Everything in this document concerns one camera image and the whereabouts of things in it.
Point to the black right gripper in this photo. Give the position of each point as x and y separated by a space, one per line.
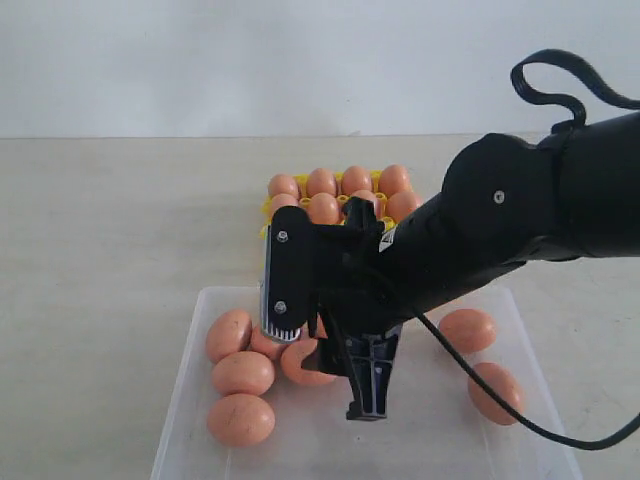
368 280

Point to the brown egg corner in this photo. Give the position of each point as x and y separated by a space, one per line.
291 364

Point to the brown egg bin bottom edge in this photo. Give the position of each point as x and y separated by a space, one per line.
371 197

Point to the brown egg tray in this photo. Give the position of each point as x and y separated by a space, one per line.
321 180
283 184
356 178

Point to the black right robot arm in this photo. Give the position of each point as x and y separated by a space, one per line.
503 202

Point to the brown egg upper middle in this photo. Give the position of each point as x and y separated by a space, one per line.
265 345

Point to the brown egg lower right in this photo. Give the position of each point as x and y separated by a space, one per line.
245 372

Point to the brown egg large upper left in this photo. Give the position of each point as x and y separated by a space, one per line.
230 333

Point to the clear plastic bin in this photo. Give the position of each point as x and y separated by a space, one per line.
403 413

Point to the yellow plastic egg tray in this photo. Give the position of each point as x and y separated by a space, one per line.
342 200

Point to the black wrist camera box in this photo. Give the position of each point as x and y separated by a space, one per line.
287 299

